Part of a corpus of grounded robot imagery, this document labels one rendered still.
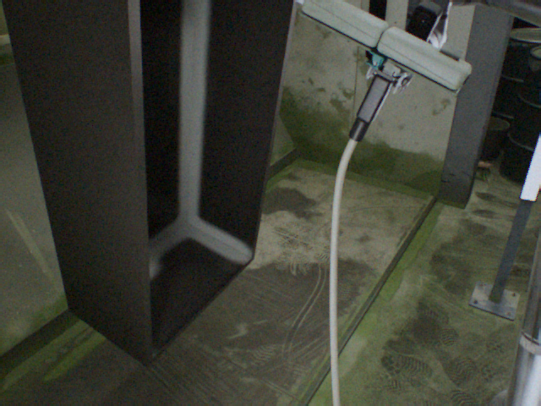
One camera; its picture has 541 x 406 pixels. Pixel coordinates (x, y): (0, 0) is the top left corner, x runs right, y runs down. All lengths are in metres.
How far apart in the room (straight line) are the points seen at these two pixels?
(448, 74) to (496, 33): 1.98
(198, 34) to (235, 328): 1.27
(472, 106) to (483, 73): 0.19
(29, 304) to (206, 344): 0.78
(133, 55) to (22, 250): 1.50
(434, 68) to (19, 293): 1.86
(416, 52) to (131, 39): 0.47
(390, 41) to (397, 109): 2.19
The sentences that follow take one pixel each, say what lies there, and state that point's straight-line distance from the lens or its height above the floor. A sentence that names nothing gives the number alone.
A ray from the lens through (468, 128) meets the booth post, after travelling 2.89.
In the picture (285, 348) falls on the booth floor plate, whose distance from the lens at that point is 1.97.
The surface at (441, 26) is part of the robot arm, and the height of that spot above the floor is 1.39.
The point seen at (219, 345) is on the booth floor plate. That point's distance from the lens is 2.01.
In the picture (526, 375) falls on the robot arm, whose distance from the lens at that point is 0.74.
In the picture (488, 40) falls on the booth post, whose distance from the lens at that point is 2.75.
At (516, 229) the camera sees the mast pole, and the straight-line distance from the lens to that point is 2.17.
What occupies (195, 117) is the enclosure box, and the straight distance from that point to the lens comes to 1.60.
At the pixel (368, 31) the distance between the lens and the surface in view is 0.79.
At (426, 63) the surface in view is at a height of 1.38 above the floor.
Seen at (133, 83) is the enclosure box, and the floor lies 1.35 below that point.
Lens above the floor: 1.56
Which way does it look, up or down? 31 degrees down
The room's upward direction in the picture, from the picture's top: 2 degrees counter-clockwise
